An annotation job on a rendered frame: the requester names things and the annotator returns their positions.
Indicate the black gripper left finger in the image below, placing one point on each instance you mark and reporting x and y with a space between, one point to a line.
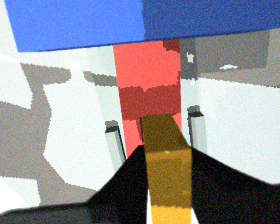
122 200

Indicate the blue rectangular block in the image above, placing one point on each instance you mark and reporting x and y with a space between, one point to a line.
53 25

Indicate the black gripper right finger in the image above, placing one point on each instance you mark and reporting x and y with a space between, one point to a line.
224 195

